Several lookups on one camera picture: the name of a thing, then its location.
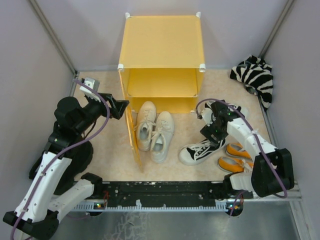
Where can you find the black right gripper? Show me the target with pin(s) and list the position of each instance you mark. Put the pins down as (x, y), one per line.
(208, 131)

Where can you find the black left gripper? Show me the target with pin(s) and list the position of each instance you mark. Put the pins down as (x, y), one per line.
(114, 112)

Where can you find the black white sneaker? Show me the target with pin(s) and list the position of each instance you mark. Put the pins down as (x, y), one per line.
(197, 153)
(243, 110)

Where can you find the white sneaker one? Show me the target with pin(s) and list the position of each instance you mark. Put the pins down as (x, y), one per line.
(145, 123)
(162, 137)

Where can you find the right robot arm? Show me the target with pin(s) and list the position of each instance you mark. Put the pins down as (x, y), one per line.
(272, 172)

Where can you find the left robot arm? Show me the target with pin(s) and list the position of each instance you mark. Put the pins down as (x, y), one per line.
(54, 192)

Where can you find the yellow plastic shoe cabinet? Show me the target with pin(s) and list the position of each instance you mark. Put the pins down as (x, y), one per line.
(162, 60)

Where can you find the orange sneaker far one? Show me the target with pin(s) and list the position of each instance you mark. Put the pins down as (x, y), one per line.
(235, 149)

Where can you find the orange sneaker one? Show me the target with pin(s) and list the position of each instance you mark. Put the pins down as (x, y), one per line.
(235, 165)
(235, 149)

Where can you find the orange sneaker near one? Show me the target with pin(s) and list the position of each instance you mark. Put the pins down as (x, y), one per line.
(235, 165)

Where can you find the zebra striped cloth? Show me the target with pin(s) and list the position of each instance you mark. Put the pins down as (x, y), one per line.
(257, 78)

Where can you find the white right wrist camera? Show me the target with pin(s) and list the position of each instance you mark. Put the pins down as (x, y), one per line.
(206, 115)

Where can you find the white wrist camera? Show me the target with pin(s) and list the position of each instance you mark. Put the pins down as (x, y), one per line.
(92, 84)
(206, 115)

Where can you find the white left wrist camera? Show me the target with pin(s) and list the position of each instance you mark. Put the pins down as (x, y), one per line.
(92, 84)

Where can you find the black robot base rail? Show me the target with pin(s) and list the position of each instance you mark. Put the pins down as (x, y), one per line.
(159, 196)

